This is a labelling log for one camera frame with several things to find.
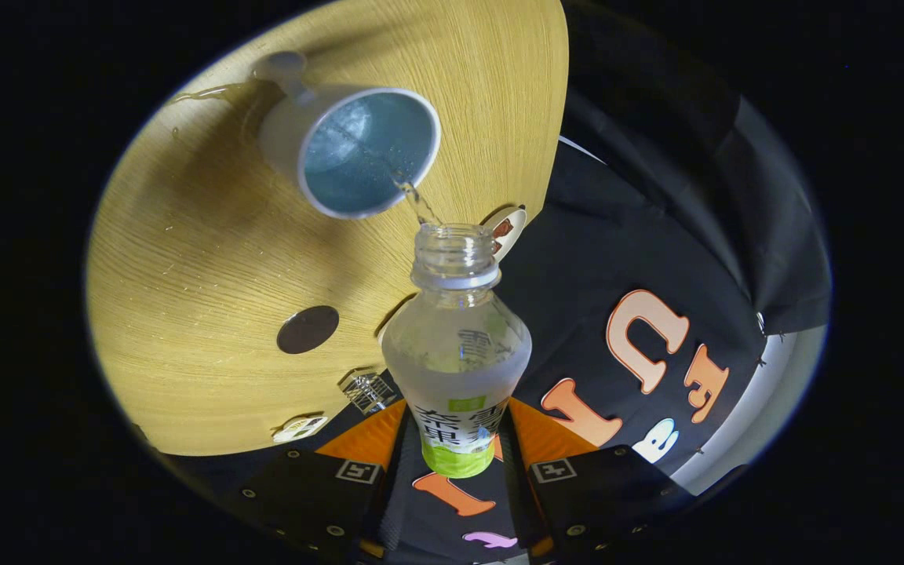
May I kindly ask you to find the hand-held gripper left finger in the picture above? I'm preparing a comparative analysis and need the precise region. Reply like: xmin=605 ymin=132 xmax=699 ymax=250
xmin=236 ymin=400 xmax=410 ymax=562

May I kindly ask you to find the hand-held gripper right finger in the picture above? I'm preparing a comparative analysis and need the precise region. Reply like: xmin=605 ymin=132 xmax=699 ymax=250
xmin=503 ymin=396 xmax=692 ymax=562

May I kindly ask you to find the clear juice bottle green label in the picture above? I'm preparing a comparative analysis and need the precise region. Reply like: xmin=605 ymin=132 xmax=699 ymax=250
xmin=381 ymin=223 xmax=533 ymax=479

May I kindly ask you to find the dark round coaster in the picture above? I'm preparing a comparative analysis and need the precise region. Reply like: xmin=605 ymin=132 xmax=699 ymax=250
xmin=276 ymin=305 xmax=341 ymax=355

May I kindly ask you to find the white cup blue inside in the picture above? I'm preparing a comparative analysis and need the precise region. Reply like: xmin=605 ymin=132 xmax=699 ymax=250
xmin=252 ymin=51 xmax=443 ymax=221

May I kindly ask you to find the white divided bean dish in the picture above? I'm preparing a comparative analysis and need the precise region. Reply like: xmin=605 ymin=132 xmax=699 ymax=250
xmin=272 ymin=414 xmax=330 ymax=444

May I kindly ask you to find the white oval plate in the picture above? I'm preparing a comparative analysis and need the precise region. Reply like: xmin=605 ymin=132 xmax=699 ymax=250
xmin=483 ymin=206 xmax=528 ymax=264

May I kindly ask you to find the wooden table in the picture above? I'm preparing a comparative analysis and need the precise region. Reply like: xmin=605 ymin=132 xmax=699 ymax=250
xmin=85 ymin=0 xmax=570 ymax=457

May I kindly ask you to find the black backdrop cloth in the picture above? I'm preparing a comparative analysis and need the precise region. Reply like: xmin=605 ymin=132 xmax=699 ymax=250
xmin=162 ymin=0 xmax=833 ymax=565

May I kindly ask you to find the metal wire utensil basket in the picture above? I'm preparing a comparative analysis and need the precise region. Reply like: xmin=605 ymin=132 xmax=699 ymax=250
xmin=338 ymin=369 xmax=399 ymax=415

